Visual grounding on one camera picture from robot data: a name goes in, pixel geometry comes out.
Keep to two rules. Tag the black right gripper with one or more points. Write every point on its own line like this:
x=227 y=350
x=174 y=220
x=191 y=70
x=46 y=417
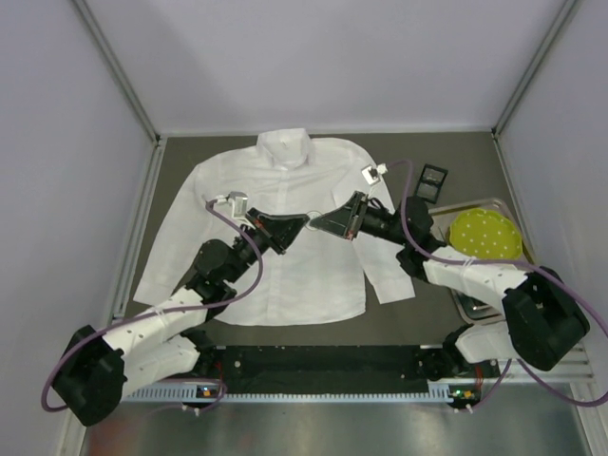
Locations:
x=356 y=216

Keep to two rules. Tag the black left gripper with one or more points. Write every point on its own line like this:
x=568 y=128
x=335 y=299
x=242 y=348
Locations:
x=265 y=231

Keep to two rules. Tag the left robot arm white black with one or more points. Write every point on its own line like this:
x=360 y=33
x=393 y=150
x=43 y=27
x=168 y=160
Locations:
x=99 y=368

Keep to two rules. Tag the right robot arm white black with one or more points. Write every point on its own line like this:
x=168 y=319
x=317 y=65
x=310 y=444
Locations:
x=540 y=321

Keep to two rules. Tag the small black open box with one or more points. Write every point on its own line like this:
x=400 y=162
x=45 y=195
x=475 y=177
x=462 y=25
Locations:
x=430 y=183

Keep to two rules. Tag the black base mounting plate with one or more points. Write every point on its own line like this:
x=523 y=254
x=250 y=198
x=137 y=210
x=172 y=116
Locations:
x=409 y=362

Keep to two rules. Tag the green polka dot plate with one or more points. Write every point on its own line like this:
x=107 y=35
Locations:
x=487 y=236

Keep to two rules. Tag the silver metal tray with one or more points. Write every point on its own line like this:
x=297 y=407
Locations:
x=473 y=311

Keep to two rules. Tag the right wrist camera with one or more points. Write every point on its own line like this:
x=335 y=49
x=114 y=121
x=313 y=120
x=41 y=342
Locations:
x=373 y=174

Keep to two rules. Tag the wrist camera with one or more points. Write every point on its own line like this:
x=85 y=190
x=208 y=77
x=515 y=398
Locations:
x=239 y=204
x=373 y=174

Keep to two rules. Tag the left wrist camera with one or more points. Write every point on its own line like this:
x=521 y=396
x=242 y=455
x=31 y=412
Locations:
x=239 y=204

